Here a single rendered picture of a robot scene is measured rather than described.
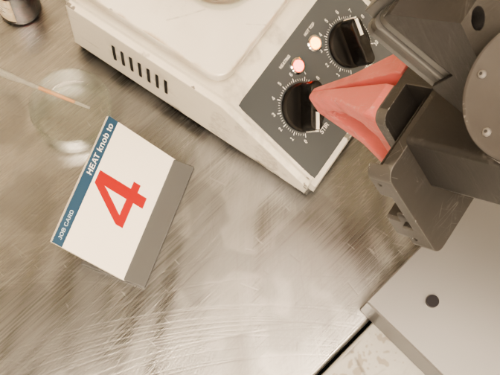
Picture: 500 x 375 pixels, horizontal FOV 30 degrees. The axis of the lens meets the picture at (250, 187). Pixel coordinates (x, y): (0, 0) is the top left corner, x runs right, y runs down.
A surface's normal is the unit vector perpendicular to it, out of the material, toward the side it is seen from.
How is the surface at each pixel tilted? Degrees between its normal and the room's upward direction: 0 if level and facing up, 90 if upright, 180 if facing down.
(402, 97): 51
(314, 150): 30
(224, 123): 90
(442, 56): 90
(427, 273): 5
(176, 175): 0
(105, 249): 40
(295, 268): 0
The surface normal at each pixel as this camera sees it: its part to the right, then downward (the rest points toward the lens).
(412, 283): -0.01, -0.27
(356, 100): -0.69, -0.63
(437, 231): 0.68, 0.23
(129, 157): 0.65, -0.02
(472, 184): -0.57, 0.76
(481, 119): -0.64, -0.29
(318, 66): 0.47, 0.00
